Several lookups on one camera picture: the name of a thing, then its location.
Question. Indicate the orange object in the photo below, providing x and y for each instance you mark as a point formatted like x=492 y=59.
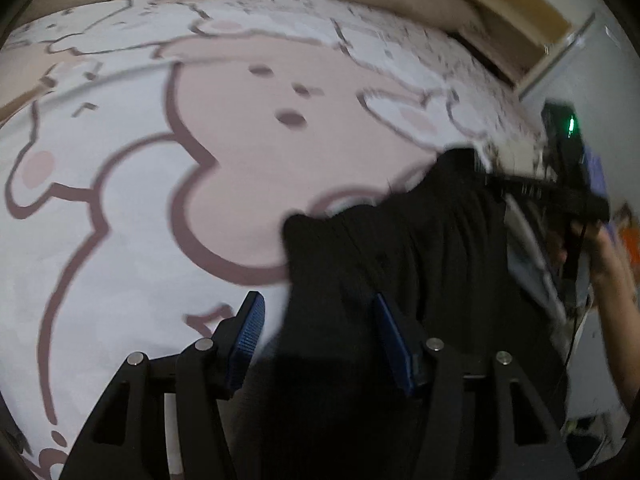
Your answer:
x=627 y=225

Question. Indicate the cartoon printed bed sheet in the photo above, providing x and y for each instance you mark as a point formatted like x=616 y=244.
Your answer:
x=125 y=210

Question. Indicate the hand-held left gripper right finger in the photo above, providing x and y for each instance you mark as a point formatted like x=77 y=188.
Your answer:
x=395 y=347

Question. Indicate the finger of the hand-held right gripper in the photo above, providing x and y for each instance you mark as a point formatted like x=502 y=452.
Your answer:
x=520 y=189

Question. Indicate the white wardrobe door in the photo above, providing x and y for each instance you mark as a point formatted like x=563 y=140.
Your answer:
x=600 y=75

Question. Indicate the grey cloth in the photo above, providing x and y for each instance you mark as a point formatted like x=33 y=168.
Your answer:
x=530 y=265

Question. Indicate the person's right forearm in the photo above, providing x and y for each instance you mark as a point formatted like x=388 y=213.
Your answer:
x=615 y=290

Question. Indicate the wooden shelf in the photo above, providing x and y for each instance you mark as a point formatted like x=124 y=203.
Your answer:
x=505 y=25

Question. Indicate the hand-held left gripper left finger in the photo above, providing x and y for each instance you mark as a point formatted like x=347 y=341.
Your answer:
x=246 y=332

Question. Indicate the black garment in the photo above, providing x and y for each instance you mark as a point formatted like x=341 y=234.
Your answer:
x=425 y=240

